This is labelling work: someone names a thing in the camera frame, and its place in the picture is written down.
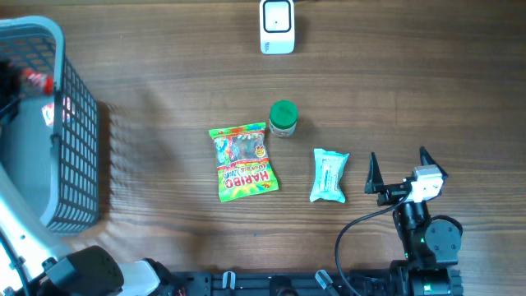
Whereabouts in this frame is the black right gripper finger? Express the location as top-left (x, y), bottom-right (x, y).
top-left (364, 152), bottom-right (384, 194)
top-left (419, 146), bottom-right (449, 179)

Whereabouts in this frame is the red Nescafe stick sachet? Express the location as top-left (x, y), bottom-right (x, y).
top-left (21, 67), bottom-right (54, 95)

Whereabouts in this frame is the red white small packet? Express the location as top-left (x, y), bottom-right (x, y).
top-left (41, 96), bottom-right (76, 127)

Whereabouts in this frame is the teal tissue packet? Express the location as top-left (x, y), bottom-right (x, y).
top-left (309, 148), bottom-right (349, 203)

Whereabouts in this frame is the green lid jar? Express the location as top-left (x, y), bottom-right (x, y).
top-left (269, 100), bottom-right (298, 137)

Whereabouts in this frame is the green Haribo gummy bag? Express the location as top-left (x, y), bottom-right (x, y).
top-left (209, 122), bottom-right (279, 202)

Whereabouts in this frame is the white barcode scanner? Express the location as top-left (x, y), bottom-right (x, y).
top-left (259, 0), bottom-right (295, 55)

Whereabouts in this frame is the grey plastic shopping basket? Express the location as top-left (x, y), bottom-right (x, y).
top-left (1, 16), bottom-right (99, 236)

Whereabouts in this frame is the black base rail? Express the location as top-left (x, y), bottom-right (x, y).
top-left (172, 269), bottom-right (464, 296)

